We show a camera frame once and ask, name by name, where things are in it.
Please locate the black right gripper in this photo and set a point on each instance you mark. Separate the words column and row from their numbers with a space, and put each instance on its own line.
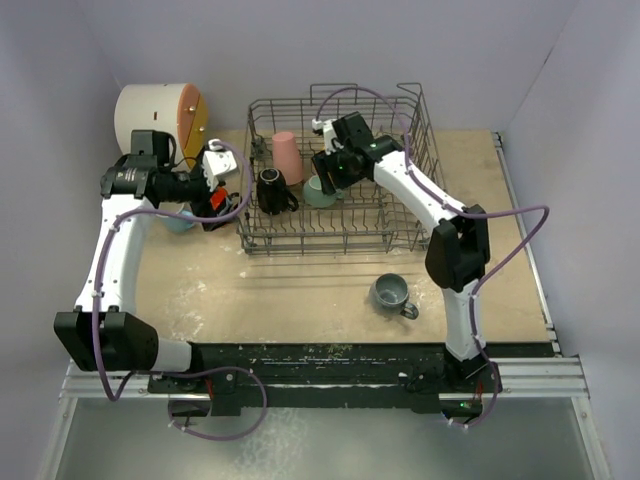
column 326, row 164

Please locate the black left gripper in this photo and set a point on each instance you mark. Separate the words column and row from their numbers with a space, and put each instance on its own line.
column 202, row 207

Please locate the light blue ceramic mug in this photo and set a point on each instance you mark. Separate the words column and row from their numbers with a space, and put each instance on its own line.
column 177, row 225

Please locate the sage green ceramic mug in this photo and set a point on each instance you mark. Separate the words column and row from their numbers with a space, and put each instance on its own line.
column 315, row 197

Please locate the grey blue round mug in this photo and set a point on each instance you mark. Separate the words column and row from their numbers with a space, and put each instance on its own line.
column 389, row 295

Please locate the orange ceramic mug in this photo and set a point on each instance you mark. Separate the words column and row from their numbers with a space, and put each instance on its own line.
column 222, row 201

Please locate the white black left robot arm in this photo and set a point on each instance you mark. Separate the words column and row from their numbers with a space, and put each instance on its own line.
column 102, row 332

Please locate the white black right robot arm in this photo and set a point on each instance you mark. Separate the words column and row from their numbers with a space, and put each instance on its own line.
column 458, row 249

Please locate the pink plastic tumbler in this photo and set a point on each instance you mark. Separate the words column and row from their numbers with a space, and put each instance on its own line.
column 286, row 157

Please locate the black ceramic mug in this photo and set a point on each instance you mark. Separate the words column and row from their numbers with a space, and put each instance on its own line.
column 273, row 195

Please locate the white round drawer cabinet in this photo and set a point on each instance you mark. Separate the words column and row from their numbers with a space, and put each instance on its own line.
column 179, row 109

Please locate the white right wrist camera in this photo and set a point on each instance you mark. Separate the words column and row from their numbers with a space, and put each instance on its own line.
column 326, row 129

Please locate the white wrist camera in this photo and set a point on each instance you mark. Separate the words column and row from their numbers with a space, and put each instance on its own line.
column 218, row 163
column 326, row 129

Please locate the grey wire dish rack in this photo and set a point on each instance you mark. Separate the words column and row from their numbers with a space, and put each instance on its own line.
column 365, row 217

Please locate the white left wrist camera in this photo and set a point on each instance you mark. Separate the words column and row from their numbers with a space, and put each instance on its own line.
column 218, row 163

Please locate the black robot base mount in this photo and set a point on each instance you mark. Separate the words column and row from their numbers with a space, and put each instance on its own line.
column 419, row 377

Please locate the aluminium frame rail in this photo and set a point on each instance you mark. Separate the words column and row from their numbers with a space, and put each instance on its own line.
column 543, row 377

